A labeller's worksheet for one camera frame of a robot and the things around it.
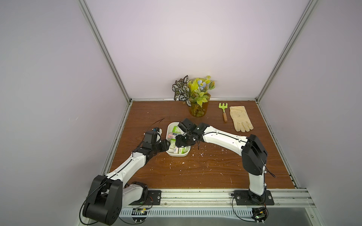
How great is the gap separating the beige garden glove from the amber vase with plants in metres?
0.28

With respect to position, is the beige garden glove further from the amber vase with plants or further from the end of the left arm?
the end of the left arm

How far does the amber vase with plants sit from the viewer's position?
0.92 metres

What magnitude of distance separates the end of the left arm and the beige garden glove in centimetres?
57

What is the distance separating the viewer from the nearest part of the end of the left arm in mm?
640

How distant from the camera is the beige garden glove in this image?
1024 mm

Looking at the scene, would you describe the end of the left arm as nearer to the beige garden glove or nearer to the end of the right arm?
the end of the right arm
